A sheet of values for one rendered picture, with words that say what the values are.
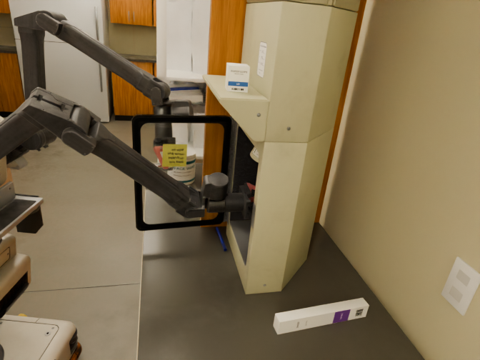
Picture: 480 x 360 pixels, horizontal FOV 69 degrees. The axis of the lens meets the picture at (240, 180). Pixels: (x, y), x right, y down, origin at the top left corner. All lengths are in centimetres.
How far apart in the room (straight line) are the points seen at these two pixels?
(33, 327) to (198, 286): 110
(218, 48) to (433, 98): 62
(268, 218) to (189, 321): 34
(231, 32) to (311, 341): 90
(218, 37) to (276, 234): 61
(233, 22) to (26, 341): 160
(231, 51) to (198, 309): 77
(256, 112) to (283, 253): 42
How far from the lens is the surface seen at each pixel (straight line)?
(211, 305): 104
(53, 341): 193
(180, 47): 217
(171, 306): 104
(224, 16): 115
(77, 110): 88
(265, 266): 103
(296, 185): 91
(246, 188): 108
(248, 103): 80
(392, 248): 116
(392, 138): 114
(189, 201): 99
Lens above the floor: 167
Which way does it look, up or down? 25 degrees down
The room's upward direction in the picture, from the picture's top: 6 degrees clockwise
